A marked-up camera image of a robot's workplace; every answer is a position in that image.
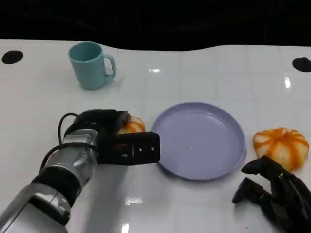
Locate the lilac plate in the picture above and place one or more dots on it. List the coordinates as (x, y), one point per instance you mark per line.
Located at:
(199, 145)

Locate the orange white toy bread roll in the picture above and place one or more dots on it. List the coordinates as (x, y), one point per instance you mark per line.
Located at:
(134, 126)
(281, 145)

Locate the pale green mug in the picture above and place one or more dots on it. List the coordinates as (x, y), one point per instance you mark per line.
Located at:
(87, 70)

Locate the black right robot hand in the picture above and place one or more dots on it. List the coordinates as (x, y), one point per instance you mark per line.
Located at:
(289, 194)

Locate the black backdrop cloth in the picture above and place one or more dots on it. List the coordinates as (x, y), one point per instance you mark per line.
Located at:
(155, 21)

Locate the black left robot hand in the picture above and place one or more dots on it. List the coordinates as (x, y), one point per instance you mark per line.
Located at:
(97, 120)

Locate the black round table grommet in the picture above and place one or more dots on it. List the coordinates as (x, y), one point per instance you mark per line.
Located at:
(302, 64)
(12, 57)

